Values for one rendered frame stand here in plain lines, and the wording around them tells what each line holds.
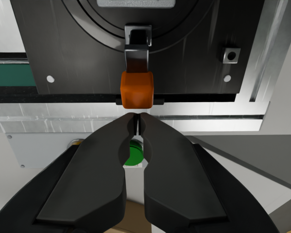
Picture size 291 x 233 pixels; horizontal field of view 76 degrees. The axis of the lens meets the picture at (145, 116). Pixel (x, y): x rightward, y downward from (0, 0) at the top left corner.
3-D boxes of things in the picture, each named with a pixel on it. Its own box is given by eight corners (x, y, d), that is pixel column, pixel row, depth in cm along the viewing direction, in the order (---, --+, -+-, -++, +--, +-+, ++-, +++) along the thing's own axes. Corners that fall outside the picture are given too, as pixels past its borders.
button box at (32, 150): (151, 144, 35) (153, 168, 29) (38, 145, 34) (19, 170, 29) (152, 111, 31) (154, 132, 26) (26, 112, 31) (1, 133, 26)
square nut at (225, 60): (233, 61, 20) (237, 64, 20) (218, 61, 20) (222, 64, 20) (237, 45, 20) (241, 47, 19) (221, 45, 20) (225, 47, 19)
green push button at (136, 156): (143, 157, 30) (144, 166, 28) (118, 157, 29) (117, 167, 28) (143, 137, 28) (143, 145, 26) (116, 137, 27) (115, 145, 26)
